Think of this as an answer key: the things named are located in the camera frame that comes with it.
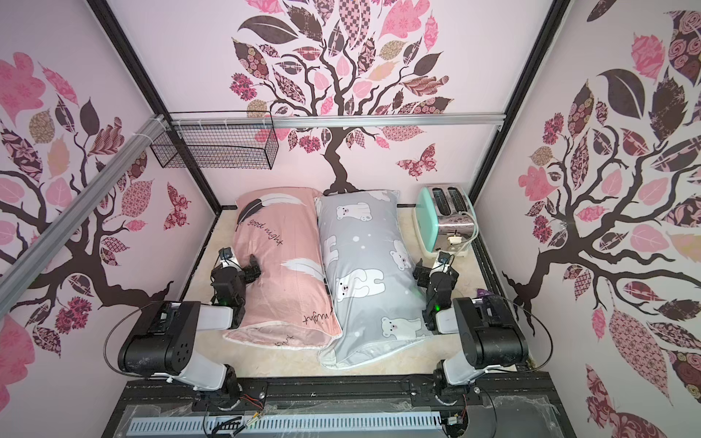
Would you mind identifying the horizontal aluminium rail back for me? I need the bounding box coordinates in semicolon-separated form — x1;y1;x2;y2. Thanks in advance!
173;113;506;129

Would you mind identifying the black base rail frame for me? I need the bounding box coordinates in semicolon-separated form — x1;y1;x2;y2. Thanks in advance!
104;372;574;437

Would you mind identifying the white slotted cable duct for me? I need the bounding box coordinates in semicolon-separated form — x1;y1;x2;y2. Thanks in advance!
122;412;442;437

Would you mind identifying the black wire basket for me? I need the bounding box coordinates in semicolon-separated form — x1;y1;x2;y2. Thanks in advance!
151;109;279;170

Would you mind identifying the grey polar bear pillow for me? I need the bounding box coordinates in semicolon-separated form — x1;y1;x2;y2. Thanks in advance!
315;190;431;370

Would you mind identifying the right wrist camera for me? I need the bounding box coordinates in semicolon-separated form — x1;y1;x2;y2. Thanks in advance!
433;251;455;272

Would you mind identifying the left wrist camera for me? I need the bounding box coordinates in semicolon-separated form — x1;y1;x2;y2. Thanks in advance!
217;247;234;266

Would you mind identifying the mint and chrome toaster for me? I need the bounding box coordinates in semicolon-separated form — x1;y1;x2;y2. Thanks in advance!
413;184;479;257

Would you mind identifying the diagonal aluminium rail left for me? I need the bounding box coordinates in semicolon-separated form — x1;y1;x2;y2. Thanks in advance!
1;115;167;315

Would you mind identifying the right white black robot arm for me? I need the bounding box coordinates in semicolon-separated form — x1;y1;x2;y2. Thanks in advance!
413;261;529;405

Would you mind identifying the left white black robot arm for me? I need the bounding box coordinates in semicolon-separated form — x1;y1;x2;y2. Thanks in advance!
117;247;261;403

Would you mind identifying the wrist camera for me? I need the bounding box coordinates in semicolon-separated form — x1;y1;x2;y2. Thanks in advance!
217;247;234;266
433;251;455;272

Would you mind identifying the pink good night pillow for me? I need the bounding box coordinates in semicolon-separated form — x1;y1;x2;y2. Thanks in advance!
224;187;342;350

